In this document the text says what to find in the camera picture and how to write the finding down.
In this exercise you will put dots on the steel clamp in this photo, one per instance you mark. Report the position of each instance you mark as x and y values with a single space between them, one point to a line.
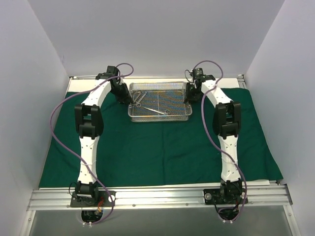
135 99

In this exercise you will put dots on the aluminium front rail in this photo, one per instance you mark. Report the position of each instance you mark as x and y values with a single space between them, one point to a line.
260 193

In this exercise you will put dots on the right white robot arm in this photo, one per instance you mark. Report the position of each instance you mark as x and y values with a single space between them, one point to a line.
226 125

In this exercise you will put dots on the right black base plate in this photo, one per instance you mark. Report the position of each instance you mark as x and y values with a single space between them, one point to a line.
219 196

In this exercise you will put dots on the steel surgical scissors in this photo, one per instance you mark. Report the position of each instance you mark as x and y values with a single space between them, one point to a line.
140 99

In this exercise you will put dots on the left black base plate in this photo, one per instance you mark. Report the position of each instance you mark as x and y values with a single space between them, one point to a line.
101 199

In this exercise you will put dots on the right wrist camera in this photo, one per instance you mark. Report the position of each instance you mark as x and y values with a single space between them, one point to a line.
198 72

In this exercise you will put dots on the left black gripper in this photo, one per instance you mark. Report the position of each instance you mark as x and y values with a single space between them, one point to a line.
125 93

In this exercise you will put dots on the wire mesh instrument tray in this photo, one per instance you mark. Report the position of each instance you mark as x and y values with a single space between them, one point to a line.
166 97

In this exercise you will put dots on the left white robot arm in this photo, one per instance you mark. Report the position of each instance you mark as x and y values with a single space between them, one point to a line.
89 125

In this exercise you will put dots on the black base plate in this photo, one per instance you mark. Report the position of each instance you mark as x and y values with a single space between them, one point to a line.
219 196
101 199

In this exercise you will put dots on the steel forceps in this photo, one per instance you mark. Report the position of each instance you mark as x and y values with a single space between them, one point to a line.
156 111

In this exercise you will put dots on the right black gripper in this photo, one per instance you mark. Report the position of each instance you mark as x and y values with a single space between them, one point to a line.
191 93

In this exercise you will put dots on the green surgical drape cloth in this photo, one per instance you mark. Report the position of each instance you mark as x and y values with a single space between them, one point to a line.
157 153

